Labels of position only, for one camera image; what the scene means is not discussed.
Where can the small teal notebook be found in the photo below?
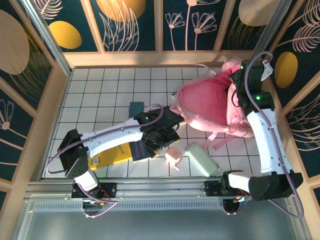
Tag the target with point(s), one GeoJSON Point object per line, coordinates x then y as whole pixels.
{"type": "Point", "coordinates": [136, 108]}

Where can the small pink box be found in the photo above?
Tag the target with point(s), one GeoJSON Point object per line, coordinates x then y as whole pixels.
{"type": "Point", "coordinates": [172, 155]}

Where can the thin dark blue book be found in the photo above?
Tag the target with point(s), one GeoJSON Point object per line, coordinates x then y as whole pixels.
{"type": "Point", "coordinates": [140, 151]}

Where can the pink student backpack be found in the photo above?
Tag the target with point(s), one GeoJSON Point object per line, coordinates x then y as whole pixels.
{"type": "Point", "coordinates": [205, 102]}

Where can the mint green glasses case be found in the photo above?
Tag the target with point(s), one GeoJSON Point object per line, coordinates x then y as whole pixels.
{"type": "Point", "coordinates": [201, 160]}

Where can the yellow book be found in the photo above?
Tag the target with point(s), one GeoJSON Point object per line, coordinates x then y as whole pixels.
{"type": "Point", "coordinates": [110, 157]}

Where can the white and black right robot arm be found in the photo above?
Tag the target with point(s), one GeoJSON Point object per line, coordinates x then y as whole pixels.
{"type": "Point", "coordinates": [267, 140]}

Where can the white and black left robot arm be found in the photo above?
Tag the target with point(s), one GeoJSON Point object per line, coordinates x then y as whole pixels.
{"type": "Point", "coordinates": [112, 135]}

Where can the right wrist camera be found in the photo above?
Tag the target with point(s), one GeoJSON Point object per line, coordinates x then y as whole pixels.
{"type": "Point", "coordinates": [266, 70]}

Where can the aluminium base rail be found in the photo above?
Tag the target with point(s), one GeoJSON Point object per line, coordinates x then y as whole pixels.
{"type": "Point", "coordinates": [160, 187]}

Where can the aluminium corner post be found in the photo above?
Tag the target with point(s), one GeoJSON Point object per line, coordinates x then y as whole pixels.
{"type": "Point", "coordinates": [51, 42]}
{"type": "Point", "coordinates": [277, 15]}

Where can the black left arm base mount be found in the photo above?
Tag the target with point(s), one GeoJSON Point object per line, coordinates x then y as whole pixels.
{"type": "Point", "coordinates": [110, 188]}

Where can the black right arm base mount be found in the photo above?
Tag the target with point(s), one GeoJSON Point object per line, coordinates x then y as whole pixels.
{"type": "Point", "coordinates": [212, 188]}

